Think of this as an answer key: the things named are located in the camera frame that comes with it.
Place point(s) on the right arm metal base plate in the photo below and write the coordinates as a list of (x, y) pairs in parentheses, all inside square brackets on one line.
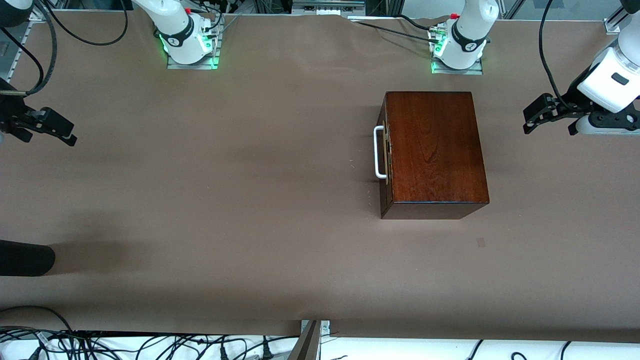
[(212, 50)]

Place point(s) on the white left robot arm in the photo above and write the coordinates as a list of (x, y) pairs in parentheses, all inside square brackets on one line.
[(470, 30)]

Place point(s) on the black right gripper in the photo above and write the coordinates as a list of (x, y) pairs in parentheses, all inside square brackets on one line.
[(11, 114)]

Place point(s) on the silver corner bracket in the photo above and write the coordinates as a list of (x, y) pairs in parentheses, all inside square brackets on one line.
[(325, 327)]

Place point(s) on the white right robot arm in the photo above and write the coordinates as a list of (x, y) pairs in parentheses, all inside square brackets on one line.
[(180, 25)]

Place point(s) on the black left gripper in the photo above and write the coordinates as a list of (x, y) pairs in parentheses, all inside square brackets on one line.
[(571, 99)]

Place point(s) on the silver aluminium corner profile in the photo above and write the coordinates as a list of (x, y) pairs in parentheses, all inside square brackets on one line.
[(614, 26)]

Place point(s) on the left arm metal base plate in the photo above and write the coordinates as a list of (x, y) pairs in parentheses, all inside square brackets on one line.
[(457, 71)]

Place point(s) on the grey metal device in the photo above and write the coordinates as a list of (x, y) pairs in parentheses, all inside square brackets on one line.
[(327, 6)]

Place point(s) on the black cylindrical object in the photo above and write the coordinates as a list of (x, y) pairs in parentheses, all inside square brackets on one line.
[(25, 258)]

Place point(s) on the dark brown wooden drawer cabinet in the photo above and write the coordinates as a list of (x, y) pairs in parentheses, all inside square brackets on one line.
[(435, 145)]

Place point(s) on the brown table cover sheet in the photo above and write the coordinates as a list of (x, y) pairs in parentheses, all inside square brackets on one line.
[(200, 175)]

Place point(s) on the dark grey frame beam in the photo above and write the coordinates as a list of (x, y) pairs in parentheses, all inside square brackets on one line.
[(304, 347)]

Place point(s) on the grey slotted aluminium rail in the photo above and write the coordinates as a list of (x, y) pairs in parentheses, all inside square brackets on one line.
[(14, 65)]

